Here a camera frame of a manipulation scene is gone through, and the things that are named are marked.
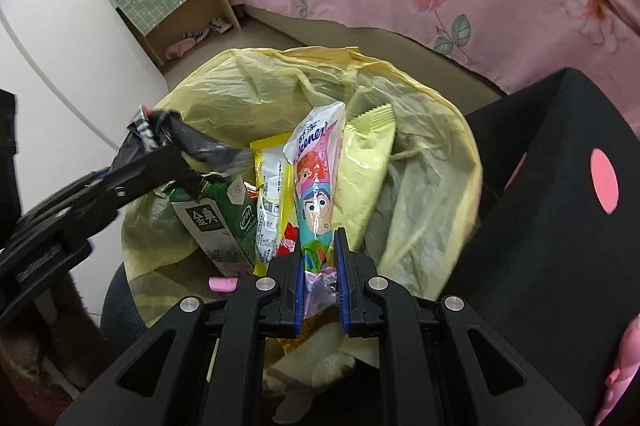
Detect white wardrobe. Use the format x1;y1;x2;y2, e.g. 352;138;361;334
0;0;170;322

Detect colourful cartoon snack wrapper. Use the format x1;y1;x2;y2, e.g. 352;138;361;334
283;101;345;318

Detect black cloth with pink hearts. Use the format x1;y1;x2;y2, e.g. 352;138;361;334
444;69;639;424

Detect slippers under cabinet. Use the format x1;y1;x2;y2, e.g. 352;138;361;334
165;18;233;61

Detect pink cylindrical cup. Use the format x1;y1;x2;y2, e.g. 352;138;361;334
208;277;239;294

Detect wooden bedside cabinet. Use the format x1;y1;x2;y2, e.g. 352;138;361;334
117;0;241;72

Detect black plastic wrapper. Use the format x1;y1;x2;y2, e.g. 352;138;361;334
111;106;254;178

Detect yellow snack wrapper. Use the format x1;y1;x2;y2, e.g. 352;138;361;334
250;131;293;276

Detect yellow trash bag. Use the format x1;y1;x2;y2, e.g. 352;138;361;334
122;47;483;396

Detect pale yellow snack bag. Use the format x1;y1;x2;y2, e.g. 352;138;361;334
332;104;397;251

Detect green white milk carton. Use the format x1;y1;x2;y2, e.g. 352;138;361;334
168;175;257;278

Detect red snack wrapper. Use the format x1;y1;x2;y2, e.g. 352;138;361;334
277;223;298;257

